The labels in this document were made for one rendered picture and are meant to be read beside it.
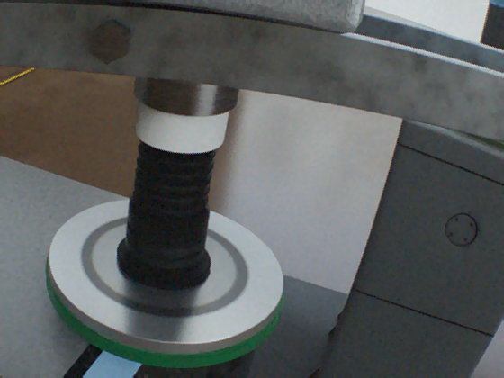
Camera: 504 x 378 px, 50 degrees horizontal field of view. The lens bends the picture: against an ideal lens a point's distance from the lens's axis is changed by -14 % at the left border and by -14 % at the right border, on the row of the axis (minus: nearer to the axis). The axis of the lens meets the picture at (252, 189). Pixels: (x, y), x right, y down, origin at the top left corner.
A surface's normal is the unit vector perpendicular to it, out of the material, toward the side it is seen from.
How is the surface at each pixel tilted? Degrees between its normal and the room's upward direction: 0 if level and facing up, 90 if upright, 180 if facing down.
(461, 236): 90
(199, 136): 90
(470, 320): 90
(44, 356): 0
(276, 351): 0
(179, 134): 90
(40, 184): 0
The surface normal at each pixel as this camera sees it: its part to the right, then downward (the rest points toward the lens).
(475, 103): -0.04, 0.47
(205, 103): 0.43, 0.49
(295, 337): 0.18, -0.87
